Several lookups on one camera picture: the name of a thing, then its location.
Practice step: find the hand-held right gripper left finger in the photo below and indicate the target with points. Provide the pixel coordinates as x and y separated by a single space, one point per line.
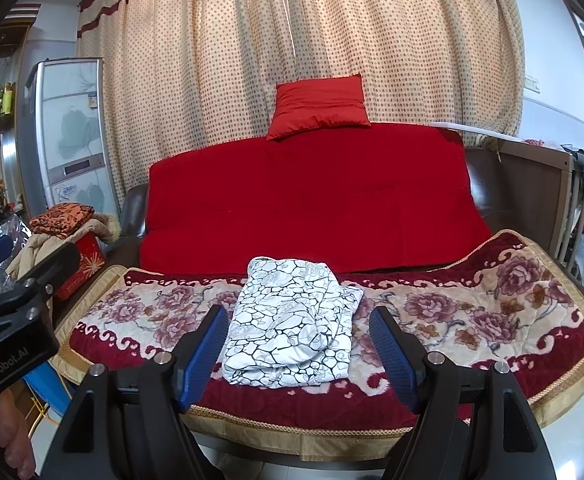
202 360

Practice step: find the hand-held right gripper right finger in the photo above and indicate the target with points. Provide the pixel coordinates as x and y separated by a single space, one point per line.
397 360

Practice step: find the white crackle-print coat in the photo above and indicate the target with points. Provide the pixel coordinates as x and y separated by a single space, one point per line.
282 330

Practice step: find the person's left hand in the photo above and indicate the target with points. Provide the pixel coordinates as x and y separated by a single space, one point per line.
14 440

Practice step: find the beige furry coat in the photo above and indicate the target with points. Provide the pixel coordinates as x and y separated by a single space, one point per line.
37 245

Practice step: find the red cardboard box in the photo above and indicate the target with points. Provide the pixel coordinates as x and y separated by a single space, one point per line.
84 265

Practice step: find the silver foil sheet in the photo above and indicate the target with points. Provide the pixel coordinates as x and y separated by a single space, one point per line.
12 230

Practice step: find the orange patterned cloth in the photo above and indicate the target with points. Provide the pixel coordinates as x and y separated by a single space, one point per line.
59 217

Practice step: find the blue stool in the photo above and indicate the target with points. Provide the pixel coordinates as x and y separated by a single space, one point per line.
47 385

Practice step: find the floral plush blanket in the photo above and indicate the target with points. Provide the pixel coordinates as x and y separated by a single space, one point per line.
472 310

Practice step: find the standing air conditioner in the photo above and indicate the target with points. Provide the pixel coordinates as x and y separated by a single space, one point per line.
72 125

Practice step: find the yellow bottle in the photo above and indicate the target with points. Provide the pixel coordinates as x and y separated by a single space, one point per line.
8 99

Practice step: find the red blanket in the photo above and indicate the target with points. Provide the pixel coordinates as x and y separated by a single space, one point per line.
312 195

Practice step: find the wooden crib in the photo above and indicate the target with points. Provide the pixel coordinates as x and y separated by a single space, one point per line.
532 185

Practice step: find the white board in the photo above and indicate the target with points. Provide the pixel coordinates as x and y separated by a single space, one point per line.
477 131

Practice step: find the beige dotted curtain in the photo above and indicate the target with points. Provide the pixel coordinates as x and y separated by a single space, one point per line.
197 60

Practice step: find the red pillow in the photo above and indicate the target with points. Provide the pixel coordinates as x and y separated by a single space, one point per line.
317 105

